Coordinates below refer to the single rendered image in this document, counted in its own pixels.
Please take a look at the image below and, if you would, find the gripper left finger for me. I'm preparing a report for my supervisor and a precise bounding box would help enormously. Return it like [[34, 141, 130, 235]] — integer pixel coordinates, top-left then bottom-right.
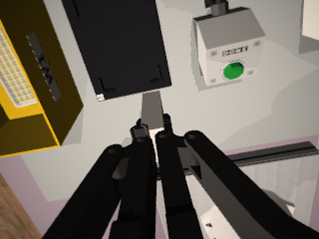
[[42, 92, 159, 239]]

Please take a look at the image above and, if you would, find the yellow open-top bin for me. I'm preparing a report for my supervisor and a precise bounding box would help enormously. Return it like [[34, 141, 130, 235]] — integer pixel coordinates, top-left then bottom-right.
[[0, 0, 84, 158]]

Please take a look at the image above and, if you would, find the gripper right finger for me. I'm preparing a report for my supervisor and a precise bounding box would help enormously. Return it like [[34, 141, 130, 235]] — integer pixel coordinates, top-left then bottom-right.
[[151, 91, 319, 239]]

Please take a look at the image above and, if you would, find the dark grey bench mat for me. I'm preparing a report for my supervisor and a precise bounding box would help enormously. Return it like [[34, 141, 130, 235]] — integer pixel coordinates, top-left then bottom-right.
[[20, 0, 319, 202]]

